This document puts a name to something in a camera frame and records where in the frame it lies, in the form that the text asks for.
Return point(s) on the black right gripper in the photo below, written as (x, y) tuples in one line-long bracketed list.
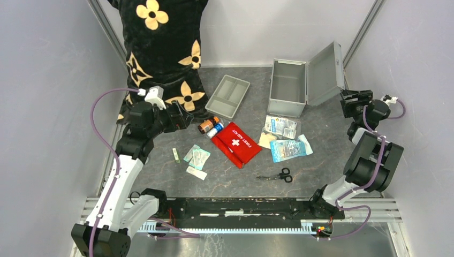
[(364, 97)]

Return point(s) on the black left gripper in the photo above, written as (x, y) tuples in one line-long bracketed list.
[(181, 121)]

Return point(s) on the teal plaster strip packets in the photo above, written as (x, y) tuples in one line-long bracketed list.
[(197, 157)]

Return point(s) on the silver metal case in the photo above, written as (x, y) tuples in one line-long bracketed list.
[(296, 84)]

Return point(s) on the red first aid pouch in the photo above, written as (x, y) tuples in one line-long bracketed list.
[(236, 145)]

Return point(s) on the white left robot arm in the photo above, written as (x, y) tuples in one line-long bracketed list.
[(108, 229)]

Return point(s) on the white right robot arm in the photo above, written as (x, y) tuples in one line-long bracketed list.
[(374, 159)]

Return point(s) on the amber pill bottle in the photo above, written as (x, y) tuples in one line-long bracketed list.
[(208, 124)]

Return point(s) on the grey plastic divider tray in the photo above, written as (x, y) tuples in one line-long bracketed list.
[(227, 97)]

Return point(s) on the clear bag of wipes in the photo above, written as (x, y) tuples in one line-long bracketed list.
[(282, 127)]

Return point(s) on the black floral velvet cloth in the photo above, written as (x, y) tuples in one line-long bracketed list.
[(163, 48)]

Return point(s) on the blue gauze packet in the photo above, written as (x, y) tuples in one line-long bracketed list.
[(282, 150)]

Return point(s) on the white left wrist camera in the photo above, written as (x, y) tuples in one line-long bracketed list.
[(154, 96)]

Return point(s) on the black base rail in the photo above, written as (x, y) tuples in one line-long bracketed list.
[(246, 213)]

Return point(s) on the black handled scissors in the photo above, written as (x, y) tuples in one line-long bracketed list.
[(283, 175)]

